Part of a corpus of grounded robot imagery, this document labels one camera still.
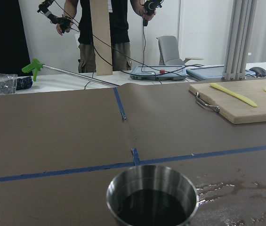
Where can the yellow plastic knife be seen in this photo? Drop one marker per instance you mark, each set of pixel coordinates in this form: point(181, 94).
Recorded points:
point(238, 96)

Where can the green handled reach tool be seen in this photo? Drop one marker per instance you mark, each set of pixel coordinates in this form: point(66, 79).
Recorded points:
point(36, 66)

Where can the aluminium frame post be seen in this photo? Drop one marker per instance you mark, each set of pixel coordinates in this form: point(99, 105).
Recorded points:
point(240, 31)

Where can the bamboo cutting board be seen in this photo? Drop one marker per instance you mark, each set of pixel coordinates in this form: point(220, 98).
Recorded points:
point(232, 108)

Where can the wooden plank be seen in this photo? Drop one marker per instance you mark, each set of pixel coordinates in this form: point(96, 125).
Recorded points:
point(101, 36)

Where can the black computer mouse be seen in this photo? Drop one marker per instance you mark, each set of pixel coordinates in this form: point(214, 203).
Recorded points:
point(259, 72)

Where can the steel jigger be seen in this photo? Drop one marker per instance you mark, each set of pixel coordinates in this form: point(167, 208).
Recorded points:
point(152, 195)

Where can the grey office chair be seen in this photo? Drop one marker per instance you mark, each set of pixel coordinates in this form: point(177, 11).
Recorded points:
point(169, 53)

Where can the blue teach pendant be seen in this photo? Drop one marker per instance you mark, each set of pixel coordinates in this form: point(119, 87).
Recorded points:
point(159, 73)
point(206, 72)

